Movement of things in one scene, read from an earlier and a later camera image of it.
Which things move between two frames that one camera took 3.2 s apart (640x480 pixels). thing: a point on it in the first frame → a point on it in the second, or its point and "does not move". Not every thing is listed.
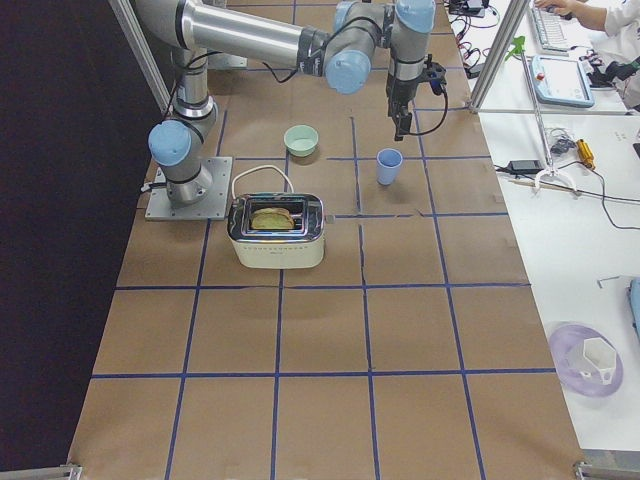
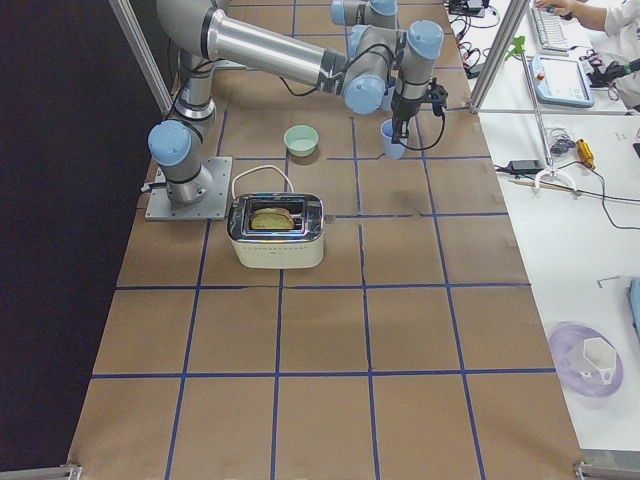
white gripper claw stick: x=550 y=171 does not move
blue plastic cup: x=388 y=161 → x=394 y=151
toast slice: x=272 y=218 does not move
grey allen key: x=600 y=279 does not move
